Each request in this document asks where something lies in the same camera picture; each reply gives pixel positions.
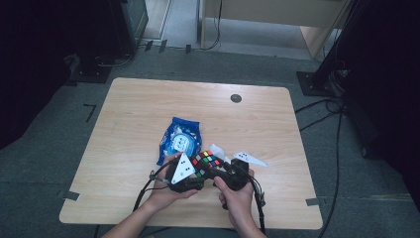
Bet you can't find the black metal stand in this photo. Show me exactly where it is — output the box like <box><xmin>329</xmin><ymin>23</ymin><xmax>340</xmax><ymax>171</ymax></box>
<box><xmin>295</xmin><ymin>0</ymin><xmax>368</xmax><ymax>98</ymax></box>

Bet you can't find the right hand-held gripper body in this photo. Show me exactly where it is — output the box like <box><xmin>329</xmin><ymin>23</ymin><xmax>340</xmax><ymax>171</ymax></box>
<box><xmin>212</xmin><ymin>151</ymin><xmax>269</xmax><ymax>192</ymax></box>

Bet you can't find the right hand-held gripper cable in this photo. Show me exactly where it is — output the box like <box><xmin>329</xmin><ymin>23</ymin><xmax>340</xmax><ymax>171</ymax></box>
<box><xmin>244</xmin><ymin>172</ymin><xmax>267</xmax><ymax>234</ymax></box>

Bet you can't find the black cabinet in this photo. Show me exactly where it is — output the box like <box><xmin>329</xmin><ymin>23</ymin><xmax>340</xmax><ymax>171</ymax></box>
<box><xmin>108</xmin><ymin>0</ymin><xmax>150</xmax><ymax>59</ymax></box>

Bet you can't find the left hand-held gripper cable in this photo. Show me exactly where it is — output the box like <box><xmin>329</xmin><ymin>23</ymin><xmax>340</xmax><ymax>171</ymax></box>
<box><xmin>132</xmin><ymin>160</ymin><xmax>172</xmax><ymax>212</ymax></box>

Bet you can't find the person's lap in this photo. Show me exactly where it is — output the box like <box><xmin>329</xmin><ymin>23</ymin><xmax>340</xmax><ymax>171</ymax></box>
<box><xmin>142</xmin><ymin>226</ymin><xmax>239</xmax><ymax>238</ymax></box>

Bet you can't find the hand-held gripper cable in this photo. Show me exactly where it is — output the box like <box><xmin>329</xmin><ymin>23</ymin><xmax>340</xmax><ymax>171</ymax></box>
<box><xmin>132</xmin><ymin>160</ymin><xmax>172</xmax><ymax>212</ymax></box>
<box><xmin>244</xmin><ymin>172</ymin><xmax>267</xmax><ymax>234</ymax></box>

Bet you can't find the person's left hand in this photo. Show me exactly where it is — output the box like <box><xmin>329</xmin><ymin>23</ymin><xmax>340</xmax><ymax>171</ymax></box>
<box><xmin>145</xmin><ymin>152</ymin><xmax>199</xmax><ymax>214</ymax></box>

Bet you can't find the long black floor cable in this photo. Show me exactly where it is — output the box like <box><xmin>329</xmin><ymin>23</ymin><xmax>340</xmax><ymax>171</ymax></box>
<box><xmin>316</xmin><ymin>105</ymin><xmax>345</xmax><ymax>238</ymax></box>

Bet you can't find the light wooden furniture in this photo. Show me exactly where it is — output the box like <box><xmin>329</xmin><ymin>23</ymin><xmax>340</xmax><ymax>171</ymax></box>
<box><xmin>197</xmin><ymin>0</ymin><xmax>353</xmax><ymax>60</ymax></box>

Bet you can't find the hanging black cable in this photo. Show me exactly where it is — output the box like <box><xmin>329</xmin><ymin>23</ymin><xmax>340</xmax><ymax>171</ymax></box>
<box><xmin>201</xmin><ymin>0</ymin><xmax>223</xmax><ymax>52</ymax></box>

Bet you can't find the dark curtain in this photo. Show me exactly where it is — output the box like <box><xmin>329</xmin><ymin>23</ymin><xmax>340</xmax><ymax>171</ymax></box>
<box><xmin>0</xmin><ymin>0</ymin><xmax>115</xmax><ymax>152</ymax></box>
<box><xmin>330</xmin><ymin>0</ymin><xmax>420</xmax><ymax>214</ymax></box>

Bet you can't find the blue wet wipes pack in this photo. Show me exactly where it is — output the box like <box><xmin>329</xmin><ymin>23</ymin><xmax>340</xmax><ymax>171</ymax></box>
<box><xmin>156</xmin><ymin>116</ymin><xmax>203</xmax><ymax>167</ymax></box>

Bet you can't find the person's right hand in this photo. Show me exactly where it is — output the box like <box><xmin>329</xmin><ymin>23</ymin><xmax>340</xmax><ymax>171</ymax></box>
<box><xmin>213</xmin><ymin>168</ymin><xmax>263</xmax><ymax>231</ymax></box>

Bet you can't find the black stand base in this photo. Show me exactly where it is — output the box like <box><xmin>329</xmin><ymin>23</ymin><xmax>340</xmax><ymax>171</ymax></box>
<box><xmin>63</xmin><ymin>53</ymin><xmax>115</xmax><ymax>84</ymax></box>

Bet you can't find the colourful puzzle cube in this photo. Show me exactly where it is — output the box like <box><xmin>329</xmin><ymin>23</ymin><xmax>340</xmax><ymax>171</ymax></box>
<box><xmin>191</xmin><ymin>150</ymin><xmax>222</xmax><ymax>179</ymax></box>

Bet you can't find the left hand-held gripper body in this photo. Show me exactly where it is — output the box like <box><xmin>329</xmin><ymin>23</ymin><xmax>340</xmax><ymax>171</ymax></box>
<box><xmin>164</xmin><ymin>152</ymin><xmax>206</xmax><ymax>193</ymax></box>

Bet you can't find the angled black tape mark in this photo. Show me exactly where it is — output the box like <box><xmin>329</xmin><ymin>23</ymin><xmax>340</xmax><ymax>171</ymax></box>
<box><xmin>82</xmin><ymin>103</ymin><xmax>97</xmax><ymax>124</ymax></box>

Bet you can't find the black cable by stand base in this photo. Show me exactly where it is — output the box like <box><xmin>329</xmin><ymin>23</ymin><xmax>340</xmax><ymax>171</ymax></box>
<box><xmin>95</xmin><ymin>53</ymin><xmax>135</xmax><ymax>68</ymax></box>

